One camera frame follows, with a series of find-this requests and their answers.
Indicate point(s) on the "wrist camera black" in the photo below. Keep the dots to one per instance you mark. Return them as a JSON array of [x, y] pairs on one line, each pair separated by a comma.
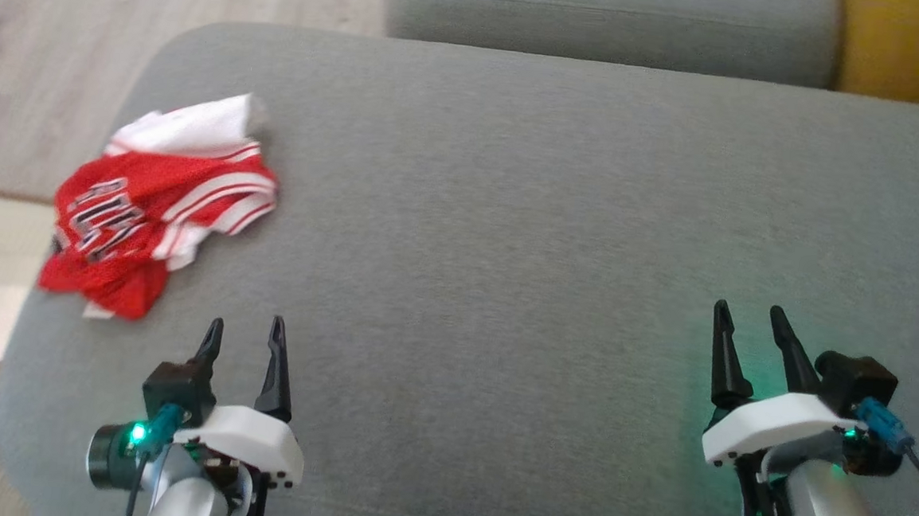
[[176, 392], [859, 382]]

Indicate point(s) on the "grey sofa section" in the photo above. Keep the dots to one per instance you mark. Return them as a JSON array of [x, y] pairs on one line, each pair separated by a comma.
[[602, 19]]

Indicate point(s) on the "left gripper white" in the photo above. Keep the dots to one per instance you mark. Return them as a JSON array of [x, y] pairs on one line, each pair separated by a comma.
[[257, 441]]

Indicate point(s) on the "red basketball jersey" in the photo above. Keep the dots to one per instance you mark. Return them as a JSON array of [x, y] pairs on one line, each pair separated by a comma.
[[116, 269]]

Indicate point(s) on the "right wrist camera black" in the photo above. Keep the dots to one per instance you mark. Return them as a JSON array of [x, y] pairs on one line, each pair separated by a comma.
[[859, 382]]

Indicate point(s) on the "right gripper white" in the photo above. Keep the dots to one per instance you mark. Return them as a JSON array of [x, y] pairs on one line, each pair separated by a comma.
[[776, 425]]

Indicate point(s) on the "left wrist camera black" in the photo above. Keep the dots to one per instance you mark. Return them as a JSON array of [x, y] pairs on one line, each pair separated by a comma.
[[176, 392]]

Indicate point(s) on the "yellow sofa section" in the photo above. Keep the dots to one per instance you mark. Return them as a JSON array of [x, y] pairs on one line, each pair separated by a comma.
[[911, 46]]

